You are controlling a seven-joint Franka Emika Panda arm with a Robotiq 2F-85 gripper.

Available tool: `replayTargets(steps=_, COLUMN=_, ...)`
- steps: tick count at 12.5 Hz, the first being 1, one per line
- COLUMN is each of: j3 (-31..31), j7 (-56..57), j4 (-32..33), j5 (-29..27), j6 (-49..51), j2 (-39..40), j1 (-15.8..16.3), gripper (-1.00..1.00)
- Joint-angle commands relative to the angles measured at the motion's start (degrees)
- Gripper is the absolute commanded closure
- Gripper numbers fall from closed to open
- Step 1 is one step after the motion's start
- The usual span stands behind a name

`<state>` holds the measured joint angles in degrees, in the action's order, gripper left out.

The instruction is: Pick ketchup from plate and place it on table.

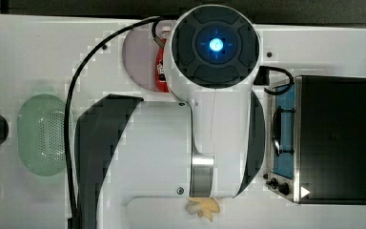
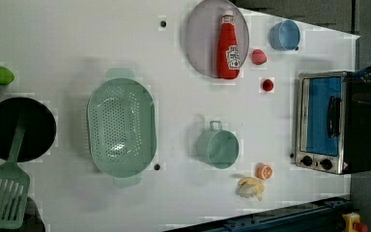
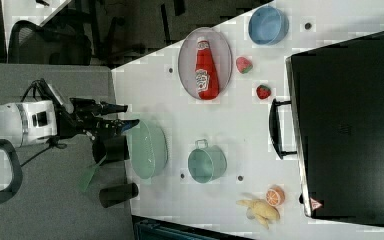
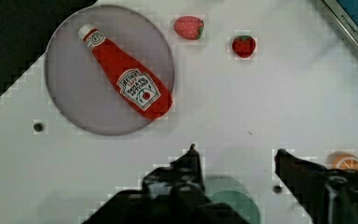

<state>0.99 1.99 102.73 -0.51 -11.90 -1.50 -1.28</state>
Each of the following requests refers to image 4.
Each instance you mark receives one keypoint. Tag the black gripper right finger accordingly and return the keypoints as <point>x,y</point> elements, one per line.
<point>330,196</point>

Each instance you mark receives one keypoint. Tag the green plastic cup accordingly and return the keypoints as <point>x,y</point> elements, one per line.
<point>225,189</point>

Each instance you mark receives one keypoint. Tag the orange slice toy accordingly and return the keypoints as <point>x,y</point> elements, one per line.
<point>345,162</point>

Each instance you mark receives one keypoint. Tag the grey round plate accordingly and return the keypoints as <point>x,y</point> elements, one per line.
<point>76,82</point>

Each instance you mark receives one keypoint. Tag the red plush strawberry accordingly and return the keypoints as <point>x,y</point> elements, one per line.
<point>243,46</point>

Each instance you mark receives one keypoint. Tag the red plush ketchup bottle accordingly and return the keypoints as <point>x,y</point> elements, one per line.
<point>139,87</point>

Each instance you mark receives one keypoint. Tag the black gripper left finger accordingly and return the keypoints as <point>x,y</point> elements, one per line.
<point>169,195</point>

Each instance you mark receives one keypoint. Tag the pink plush strawberry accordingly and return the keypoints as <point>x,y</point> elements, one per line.
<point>189,27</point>

